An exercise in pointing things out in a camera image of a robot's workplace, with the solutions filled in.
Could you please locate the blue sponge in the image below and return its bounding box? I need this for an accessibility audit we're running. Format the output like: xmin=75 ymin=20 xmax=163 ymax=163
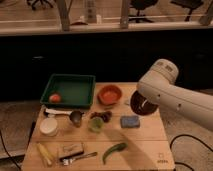
xmin=120 ymin=116 xmax=140 ymax=128

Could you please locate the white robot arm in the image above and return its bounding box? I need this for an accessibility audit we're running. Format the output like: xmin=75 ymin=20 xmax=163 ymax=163
xmin=137 ymin=59 xmax=213 ymax=132

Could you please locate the orange bowl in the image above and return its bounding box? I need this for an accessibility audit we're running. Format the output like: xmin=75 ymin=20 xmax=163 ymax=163
xmin=97 ymin=85 xmax=122 ymax=105

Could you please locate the black handled knife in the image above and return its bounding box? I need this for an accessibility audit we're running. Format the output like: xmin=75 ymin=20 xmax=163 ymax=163
xmin=59 ymin=151 xmax=84 ymax=162

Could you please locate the dark brown bowl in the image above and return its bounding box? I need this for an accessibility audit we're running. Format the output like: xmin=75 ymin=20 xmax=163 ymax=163
xmin=130 ymin=91 xmax=158 ymax=115

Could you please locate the clear plastic box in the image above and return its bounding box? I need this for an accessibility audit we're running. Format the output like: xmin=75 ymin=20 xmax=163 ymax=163
xmin=62 ymin=143 xmax=84 ymax=154

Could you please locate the wooden table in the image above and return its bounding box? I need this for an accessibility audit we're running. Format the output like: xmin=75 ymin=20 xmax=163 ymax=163
xmin=22 ymin=83 xmax=175 ymax=171

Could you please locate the green small cup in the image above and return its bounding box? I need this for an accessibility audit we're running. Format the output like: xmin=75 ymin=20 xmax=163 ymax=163
xmin=88 ymin=117 xmax=104 ymax=133

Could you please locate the yellow corn cob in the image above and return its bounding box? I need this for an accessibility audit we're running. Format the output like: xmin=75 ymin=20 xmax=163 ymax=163
xmin=37 ymin=143 xmax=54 ymax=166

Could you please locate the black cable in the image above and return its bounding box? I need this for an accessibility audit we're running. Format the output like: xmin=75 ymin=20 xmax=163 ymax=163
xmin=169 ymin=133 xmax=213 ymax=171

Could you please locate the green chili pepper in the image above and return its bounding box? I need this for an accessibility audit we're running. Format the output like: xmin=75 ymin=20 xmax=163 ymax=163
xmin=102 ymin=143 xmax=127 ymax=165

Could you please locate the white round container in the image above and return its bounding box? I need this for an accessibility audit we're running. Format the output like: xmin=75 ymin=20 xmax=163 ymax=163
xmin=39 ymin=118 xmax=58 ymax=136

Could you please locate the red apple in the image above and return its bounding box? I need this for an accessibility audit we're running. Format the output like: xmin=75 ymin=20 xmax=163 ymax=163
xmin=49 ymin=93 xmax=61 ymax=103

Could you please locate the silver fork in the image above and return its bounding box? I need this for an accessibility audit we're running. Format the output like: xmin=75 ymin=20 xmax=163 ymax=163
xmin=62 ymin=152 xmax=98 ymax=166

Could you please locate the green plastic tray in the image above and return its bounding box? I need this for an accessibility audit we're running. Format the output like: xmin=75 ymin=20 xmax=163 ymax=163
xmin=40 ymin=74 xmax=96 ymax=109

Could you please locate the dark grapes bunch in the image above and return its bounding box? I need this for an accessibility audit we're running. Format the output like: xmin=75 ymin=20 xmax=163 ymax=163
xmin=90 ymin=111 xmax=112 ymax=123

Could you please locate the white spatula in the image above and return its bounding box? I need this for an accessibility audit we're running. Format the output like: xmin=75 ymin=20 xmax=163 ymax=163
xmin=44 ymin=108 xmax=72 ymax=116

